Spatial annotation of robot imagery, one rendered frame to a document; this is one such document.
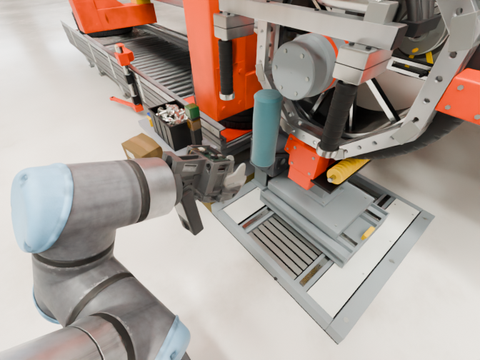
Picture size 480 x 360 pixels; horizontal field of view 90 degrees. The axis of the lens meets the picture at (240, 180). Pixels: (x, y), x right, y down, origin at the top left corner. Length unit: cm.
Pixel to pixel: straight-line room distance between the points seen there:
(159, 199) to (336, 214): 90
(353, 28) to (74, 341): 52
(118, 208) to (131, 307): 11
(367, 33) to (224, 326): 101
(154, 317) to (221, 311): 80
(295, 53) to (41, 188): 52
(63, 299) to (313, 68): 57
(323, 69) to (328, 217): 67
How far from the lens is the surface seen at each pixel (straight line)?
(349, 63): 45
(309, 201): 115
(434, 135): 77
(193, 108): 89
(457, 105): 65
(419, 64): 76
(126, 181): 32
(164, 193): 34
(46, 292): 39
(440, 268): 149
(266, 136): 80
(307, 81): 59
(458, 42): 63
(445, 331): 134
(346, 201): 121
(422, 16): 53
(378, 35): 46
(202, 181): 41
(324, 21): 51
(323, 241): 111
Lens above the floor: 106
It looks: 44 degrees down
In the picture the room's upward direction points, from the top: straight up
